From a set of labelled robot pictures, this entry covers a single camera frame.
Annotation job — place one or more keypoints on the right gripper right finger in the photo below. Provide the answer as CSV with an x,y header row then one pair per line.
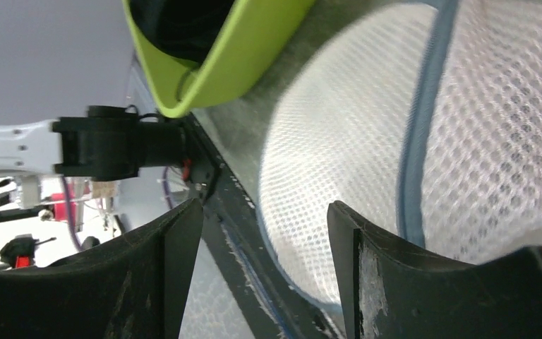
x,y
391,288

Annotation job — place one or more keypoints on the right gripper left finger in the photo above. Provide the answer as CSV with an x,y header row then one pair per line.
x,y
133,286

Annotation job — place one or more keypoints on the white mesh laundry bag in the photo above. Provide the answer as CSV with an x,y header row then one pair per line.
x,y
423,116

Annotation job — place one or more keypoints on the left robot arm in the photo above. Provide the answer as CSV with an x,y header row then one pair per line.
x,y
108,144

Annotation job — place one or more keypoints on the black bra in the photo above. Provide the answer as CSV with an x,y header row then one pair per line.
x,y
185,29

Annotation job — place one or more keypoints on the green plastic basin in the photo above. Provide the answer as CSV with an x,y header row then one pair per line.
x,y
253,35

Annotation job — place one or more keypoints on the black mounting rail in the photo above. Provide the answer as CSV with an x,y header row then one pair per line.
x,y
268,304

